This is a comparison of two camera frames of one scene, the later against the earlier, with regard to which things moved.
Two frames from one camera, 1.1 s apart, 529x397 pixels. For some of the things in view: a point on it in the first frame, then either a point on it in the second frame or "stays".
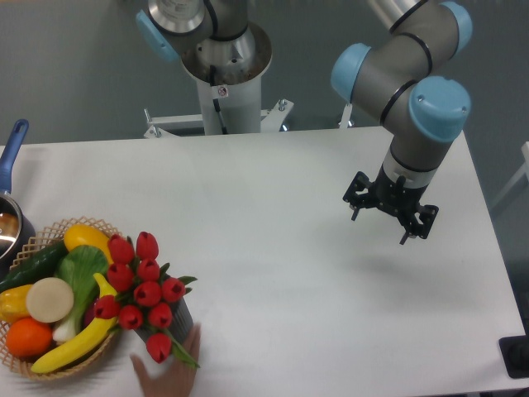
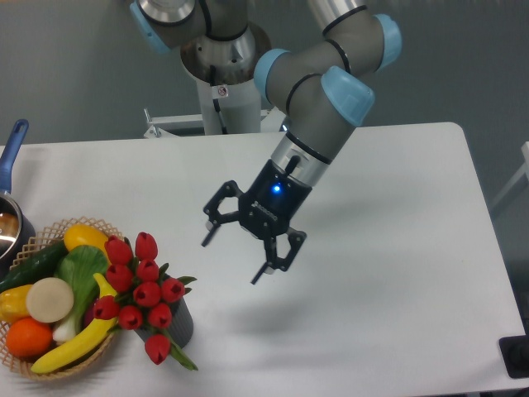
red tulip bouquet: x=140 y=297 stays
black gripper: x=394 y=196 to x=265 y=210
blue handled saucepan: x=16 y=227 stays
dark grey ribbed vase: x=180 y=327 stays
